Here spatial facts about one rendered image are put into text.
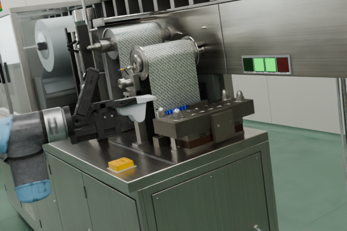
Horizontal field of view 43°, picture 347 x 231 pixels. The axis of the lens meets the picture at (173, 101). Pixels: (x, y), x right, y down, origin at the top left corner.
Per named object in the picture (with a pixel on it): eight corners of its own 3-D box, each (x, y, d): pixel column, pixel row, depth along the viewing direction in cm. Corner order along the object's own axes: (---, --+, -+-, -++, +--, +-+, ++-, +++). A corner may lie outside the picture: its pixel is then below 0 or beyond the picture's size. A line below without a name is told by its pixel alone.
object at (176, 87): (155, 117, 180) (148, 73, 177) (200, 104, 192) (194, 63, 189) (156, 117, 180) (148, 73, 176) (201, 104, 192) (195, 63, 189)
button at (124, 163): (109, 168, 163) (107, 162, 162) (125, 162, 166) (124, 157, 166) (117, 172, 157) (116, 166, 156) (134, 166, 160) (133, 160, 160)
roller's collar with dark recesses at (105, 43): (97, 53, 200) (95, 39, 199) (109, 51, 203) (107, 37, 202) (103, 53, 195) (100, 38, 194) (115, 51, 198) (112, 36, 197)
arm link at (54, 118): (42, 109, 101) (42, 110, 93) (62, 105, 102) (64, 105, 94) (49, 141, 101) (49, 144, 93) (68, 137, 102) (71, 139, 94)
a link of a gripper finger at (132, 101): (137, 104, 102) (99, 111, 101) (135, 97, 102) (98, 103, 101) (138, 104, 97) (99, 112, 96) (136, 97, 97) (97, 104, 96)
